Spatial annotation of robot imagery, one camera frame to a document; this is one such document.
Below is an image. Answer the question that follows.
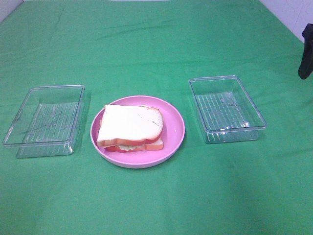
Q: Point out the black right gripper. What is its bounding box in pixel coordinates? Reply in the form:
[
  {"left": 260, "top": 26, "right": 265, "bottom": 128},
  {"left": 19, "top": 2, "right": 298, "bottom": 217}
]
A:
[{"left": 298, "top": 23, "right": 313, "bottom": 79}]

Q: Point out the clear left plastic tray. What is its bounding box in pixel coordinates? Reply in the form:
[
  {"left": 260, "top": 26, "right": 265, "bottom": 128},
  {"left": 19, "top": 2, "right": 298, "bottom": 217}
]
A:
[{"left": 2, "top": 85, "right": 85, "bottom": 158}]

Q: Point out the clear plastic tray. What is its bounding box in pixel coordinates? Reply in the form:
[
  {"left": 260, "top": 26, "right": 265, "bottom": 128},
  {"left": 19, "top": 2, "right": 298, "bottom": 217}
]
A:
[
  {"left": 2, "top": 85, "right": 85, "bottom": 158},
  {"left": 188, "top": 75, "right": 267, "bottom": 144}
]

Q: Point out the bread slice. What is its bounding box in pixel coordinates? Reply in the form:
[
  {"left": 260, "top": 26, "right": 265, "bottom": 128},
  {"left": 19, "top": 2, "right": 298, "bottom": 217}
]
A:
[
  {"left": 96, "top": 105, "right": 164, "bottom": 148},
  {"left": 99, "top": 119, "right": 164, "bottom": 153}
]

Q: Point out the green lettuce leaf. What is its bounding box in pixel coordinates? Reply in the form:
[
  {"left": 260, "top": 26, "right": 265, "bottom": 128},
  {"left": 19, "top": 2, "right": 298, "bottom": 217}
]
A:
[{"left": 115, "top": 145, "right": 138, "bottom": 151}]

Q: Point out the clear right plastic tray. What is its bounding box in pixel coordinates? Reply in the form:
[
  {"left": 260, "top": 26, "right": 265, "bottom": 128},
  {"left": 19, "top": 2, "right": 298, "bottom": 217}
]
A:
[{"left": 188, "top": 75, "right": 267, "bottom": 144}]

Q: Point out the green tablecloth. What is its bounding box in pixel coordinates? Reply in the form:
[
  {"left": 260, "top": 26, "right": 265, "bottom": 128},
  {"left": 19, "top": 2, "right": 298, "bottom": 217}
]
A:
[{"left": 0, "top": 0, "right": 313, "bottom": 235}]

